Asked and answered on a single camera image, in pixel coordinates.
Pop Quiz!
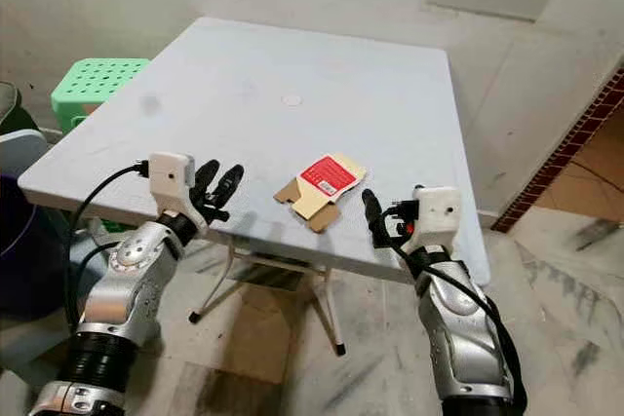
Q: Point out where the red and tan cardboard package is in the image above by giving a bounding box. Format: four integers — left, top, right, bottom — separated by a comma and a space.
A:
274, 153, 368, 234

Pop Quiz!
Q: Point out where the purple rubbish bin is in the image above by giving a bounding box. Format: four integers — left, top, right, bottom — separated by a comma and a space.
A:
0, 174, 69, 320

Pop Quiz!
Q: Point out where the white folding table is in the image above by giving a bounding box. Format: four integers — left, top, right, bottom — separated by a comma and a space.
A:
17, 17, 491, 357

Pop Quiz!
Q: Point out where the green plastic stool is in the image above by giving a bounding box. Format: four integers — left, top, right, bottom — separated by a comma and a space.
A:
51, 57, 154, 134

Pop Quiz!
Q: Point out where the brown brick edging strip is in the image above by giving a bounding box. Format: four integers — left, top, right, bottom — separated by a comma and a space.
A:
490, 65, 624, 234

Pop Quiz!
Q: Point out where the light blue small chair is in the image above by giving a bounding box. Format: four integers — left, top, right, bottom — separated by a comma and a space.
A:
0, 129, 84, 388

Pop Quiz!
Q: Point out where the dark green leather sofa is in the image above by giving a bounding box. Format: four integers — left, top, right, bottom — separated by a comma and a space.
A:
0, 82, 40, 134

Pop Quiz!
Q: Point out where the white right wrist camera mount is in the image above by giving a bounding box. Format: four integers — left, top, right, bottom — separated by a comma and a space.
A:
411, 186, 462, 253

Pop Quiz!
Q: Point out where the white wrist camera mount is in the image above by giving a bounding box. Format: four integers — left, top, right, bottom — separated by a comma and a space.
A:
411, 186, 462, 253
149, 152, 196, 232

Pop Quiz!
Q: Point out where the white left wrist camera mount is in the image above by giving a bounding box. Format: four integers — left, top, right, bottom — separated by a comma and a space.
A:
149, 152, 196, 232

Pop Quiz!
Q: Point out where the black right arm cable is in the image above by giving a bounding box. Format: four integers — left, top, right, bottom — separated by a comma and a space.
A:
390, 239, 528, 409

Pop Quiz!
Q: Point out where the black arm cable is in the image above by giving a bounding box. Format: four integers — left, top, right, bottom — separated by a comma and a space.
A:
390, 239, 528, 409
63, 163, 152, 336

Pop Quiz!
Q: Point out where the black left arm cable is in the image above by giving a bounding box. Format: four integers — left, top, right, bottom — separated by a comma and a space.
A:
63, 163, 152, 336

